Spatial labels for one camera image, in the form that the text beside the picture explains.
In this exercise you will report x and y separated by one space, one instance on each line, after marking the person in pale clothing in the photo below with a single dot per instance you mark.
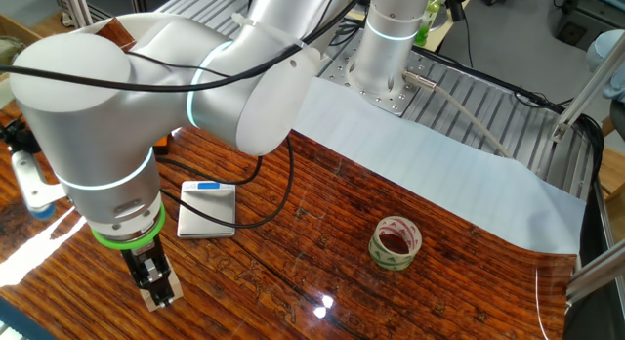
610 52

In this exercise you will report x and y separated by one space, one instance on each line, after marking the black floor device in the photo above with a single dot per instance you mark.
576 29

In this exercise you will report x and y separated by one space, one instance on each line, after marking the patterned tape roll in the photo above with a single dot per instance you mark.
386 260

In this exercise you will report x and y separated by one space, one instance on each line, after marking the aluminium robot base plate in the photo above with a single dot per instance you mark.
390 103

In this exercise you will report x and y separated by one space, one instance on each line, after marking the silver digital scale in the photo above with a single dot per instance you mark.
205 213

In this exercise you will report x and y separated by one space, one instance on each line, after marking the orange emergency stop button box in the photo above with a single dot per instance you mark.
162 145

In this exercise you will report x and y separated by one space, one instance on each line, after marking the white table sheet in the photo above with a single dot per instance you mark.
439 174

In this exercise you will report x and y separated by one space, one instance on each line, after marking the green bottle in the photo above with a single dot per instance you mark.
424 34

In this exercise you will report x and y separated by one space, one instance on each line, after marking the blue underlay mat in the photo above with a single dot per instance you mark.
19 323

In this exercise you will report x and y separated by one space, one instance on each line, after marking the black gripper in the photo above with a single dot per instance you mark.
144 262

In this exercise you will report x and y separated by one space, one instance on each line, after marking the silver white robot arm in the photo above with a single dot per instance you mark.
97 135

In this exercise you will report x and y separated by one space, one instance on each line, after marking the light wooden block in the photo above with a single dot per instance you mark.
177 291

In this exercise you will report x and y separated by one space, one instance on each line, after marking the aluminium frame post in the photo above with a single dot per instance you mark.
595 274
586 93

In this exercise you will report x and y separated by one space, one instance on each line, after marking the open cardboard box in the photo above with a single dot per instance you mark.
19 31

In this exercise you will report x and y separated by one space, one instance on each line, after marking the wood print table mat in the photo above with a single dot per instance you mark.
342 262

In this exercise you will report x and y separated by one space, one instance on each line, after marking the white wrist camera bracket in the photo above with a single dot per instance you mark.
36 183

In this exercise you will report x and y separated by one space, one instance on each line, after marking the black camera stand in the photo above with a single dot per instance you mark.
454 5

